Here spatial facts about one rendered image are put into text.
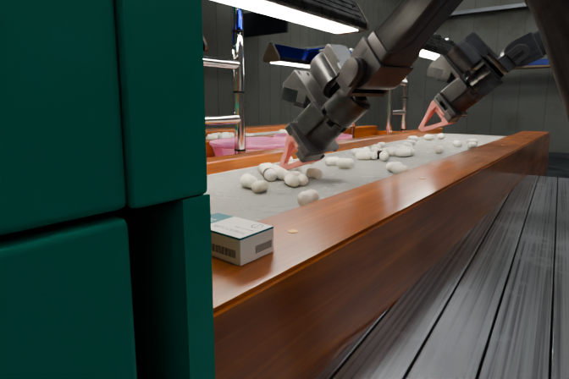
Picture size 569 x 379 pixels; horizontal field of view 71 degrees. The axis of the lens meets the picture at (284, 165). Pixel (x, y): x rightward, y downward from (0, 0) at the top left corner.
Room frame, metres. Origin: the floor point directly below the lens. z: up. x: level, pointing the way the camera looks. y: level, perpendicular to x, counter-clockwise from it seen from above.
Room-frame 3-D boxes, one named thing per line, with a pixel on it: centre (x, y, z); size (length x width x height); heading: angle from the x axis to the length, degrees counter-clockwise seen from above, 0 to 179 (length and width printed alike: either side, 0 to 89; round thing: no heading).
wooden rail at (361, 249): (0.91, -0.46, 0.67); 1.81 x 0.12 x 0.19; 142
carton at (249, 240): (0.28, 0.04, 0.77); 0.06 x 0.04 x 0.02; 52
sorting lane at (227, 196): (1.04, -0.29, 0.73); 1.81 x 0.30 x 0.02; 142
